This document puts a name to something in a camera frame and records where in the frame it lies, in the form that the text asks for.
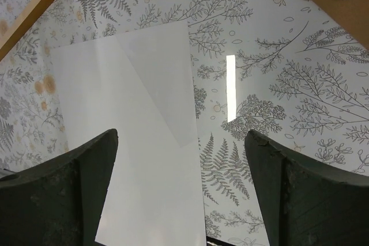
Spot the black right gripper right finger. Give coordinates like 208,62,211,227
244,130,368,245

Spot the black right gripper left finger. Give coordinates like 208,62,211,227
1,128,118,245

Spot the floral patterned table mat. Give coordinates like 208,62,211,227
1,0,368,245

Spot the white photo paper sheet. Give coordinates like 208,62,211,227
51,21,206,245

